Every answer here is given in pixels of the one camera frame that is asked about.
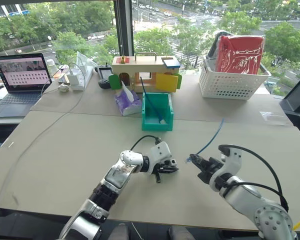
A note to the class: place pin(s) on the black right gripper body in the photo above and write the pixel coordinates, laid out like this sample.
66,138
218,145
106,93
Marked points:
211,168

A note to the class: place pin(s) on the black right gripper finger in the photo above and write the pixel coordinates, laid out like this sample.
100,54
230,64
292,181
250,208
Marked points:
199,166
198,158

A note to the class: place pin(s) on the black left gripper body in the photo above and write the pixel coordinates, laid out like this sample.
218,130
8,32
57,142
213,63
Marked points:
158,172

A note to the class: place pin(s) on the small white coupler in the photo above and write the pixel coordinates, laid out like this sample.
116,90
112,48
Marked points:
163,121
174,162

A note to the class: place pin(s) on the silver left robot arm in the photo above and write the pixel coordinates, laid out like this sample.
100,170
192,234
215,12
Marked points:
117,176

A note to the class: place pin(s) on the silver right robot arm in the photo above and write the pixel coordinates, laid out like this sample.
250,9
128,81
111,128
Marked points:
245,197

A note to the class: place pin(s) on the green plastic bin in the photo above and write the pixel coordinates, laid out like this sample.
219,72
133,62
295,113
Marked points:
155,125

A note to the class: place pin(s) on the purple tissue pack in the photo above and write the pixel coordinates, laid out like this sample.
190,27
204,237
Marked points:
128,103

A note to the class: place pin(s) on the white perforated basket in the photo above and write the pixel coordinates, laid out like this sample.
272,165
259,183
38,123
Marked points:
230,86

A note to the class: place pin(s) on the small clear plastic bag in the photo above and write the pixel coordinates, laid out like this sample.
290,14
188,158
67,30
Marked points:
272,117

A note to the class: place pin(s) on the yellow box door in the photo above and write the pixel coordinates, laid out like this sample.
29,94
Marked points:
167,83

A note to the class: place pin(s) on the blue box lid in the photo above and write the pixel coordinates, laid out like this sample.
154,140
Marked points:
172,63

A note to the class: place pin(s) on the green box door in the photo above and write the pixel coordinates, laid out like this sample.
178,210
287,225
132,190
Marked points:
115,82

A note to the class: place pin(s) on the wooden latch box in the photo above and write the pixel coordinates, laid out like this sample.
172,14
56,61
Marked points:
140,68

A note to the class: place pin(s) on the grey black bag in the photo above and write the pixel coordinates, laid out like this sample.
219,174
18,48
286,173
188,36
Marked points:
213,48

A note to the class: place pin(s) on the black handheld remote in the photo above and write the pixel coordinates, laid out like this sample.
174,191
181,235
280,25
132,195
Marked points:
104,75

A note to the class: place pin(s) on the red plastic bag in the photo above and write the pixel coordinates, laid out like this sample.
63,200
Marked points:
240,55

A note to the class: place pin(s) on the black monitor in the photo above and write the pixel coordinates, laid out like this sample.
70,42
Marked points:
298,96

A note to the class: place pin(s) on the white power strip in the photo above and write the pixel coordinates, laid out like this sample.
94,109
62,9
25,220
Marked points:
86,78

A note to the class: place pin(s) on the white power adapter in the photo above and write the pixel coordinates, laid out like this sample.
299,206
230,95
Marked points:
73,79

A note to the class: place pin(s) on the small white stone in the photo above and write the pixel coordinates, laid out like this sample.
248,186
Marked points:
63,88

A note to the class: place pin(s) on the open grey laptop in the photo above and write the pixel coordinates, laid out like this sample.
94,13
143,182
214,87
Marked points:
22,75

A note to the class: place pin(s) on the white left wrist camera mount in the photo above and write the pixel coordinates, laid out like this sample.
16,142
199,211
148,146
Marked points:
161,151

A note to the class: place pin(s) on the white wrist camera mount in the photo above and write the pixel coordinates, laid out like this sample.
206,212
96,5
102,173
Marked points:
161,151
234,160

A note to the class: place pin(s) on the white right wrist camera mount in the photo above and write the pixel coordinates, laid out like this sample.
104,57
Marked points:
234,160

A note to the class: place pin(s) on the dark window frame post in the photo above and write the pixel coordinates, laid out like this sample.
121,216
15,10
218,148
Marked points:
123,25

